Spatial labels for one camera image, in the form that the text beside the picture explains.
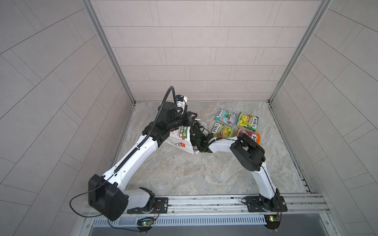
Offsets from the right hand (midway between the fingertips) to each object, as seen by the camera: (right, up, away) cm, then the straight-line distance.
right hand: (179, 137), depth 94 cm
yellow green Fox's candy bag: (+47, +9, +8) cm, 49 cm away
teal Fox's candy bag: (+32, +13, +11) cm, 36 cm away
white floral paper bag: (+2, +2, -16) cm, 16 cm away
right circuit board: (+47, -35, -26) cm, 64 cm away
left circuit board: (-11, -33, -30) cm, 46 cm away
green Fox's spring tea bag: (+28, +4, +3) cm, 28 cm away
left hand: (+13, +15, -24) cm, 31 cm away
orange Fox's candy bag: (+49, 0, 0) cm, 49 cm away
